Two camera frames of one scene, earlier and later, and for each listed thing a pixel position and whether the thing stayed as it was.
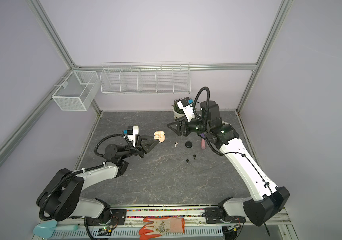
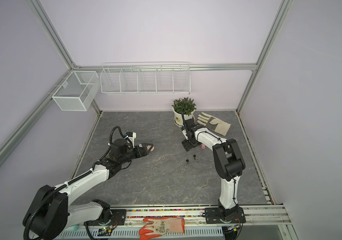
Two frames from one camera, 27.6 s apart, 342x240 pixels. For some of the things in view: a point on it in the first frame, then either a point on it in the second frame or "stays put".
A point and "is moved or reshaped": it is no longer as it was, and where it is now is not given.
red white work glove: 160,225 stays put
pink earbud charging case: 159,135 is moved or reshaped
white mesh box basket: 75,91 stays put
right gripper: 182,125 to 187,146
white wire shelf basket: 145,77 stays put
